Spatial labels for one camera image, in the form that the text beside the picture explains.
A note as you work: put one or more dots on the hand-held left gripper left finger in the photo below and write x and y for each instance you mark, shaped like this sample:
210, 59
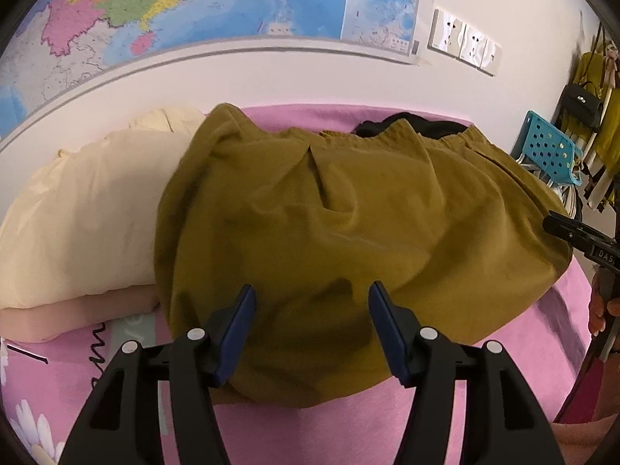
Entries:
237, 334

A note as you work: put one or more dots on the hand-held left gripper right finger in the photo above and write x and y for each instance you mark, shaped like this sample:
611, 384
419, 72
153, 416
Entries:
387, 334

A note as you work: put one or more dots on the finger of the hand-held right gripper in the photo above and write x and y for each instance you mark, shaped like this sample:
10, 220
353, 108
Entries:
564, 230

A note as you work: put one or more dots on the olive green garment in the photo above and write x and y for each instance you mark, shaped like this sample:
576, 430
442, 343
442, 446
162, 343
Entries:
339, 227

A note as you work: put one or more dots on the person's right hand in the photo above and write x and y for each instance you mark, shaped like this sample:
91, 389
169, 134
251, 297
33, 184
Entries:
600, 317

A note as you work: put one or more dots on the blue perforated chair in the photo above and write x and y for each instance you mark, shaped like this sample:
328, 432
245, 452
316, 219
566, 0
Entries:
547, 147

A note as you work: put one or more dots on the yellow hanging garment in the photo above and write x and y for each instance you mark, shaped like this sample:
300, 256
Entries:
609, 131
587, 68

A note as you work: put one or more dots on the pink floral bed sheet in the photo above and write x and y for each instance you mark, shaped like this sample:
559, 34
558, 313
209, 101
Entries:
339, 438

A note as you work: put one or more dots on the black handbag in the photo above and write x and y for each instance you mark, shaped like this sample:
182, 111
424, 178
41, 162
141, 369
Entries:
581, 104

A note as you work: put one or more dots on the black garment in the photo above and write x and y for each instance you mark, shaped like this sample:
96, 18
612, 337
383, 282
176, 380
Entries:
436, 128

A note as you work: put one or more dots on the pink folded garment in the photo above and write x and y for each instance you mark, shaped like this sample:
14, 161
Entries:
58, 319

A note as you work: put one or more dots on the person's leg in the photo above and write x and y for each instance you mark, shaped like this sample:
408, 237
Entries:
583, 443

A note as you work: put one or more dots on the cream folded garment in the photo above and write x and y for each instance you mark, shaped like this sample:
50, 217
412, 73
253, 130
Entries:
87, 218

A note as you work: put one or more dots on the colourful wall map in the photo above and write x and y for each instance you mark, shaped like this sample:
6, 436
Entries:
193, 0

